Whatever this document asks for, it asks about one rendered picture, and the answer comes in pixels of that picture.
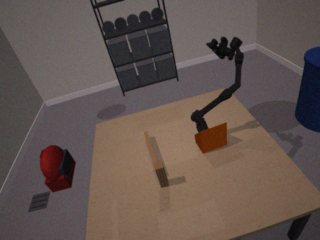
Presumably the dark brown wooden post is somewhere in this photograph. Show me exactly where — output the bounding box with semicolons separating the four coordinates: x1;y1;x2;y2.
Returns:
154;161;169;188

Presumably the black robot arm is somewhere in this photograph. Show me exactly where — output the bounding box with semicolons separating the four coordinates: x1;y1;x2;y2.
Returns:
191;36;244;133

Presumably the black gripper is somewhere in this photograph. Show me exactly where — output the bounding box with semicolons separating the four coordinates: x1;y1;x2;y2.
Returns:
206;39;227;59

